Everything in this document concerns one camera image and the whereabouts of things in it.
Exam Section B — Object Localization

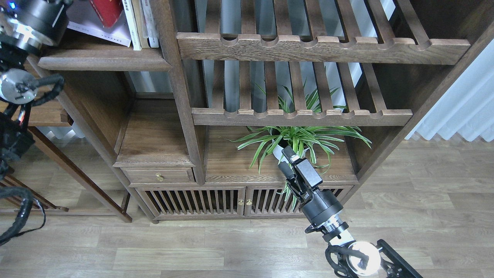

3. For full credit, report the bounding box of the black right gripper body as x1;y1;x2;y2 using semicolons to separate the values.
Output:
301;189;343;227

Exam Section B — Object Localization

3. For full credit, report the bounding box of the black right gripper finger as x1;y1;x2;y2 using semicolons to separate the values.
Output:
281;146;323;192
278;161;313;203

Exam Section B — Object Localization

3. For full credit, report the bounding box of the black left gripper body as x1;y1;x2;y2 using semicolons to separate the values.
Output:
4;0;73;46

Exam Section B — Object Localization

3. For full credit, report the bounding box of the white lavender book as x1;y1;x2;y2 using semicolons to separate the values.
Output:
67;0;131;47

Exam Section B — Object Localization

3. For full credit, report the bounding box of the red cover book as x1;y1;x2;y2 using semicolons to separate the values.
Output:
89;0;123;28

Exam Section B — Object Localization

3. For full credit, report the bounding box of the yellow green cover book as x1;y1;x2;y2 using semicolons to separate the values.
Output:
122;0;142;51

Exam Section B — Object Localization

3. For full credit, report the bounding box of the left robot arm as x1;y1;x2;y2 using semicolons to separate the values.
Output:
0;0;73;179

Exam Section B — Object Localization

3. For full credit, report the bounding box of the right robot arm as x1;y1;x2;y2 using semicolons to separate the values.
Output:
278;146;421;278

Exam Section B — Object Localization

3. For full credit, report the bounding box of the white plant pot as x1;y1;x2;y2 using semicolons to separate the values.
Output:
273;139;309;163

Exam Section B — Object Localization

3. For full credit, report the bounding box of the green spider plant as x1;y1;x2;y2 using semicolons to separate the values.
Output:
225;89;372;173

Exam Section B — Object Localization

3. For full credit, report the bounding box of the beige upright book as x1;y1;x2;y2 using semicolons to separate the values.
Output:
131;0;150;49

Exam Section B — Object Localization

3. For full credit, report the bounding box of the dark wooden bookshelf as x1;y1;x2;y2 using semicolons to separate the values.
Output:
28;0;493;223

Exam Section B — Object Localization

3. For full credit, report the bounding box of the white upright book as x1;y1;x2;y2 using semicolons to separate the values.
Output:
141;0;159;48

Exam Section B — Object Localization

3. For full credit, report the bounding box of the brass drawer knob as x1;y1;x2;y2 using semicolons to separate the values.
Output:
156;173;164;182

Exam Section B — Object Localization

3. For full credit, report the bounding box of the wooden slatted rack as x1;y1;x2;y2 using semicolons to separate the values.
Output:
0;174;69;214

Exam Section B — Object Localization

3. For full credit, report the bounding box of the white curtain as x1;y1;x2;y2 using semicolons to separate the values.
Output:
405;41;494;141

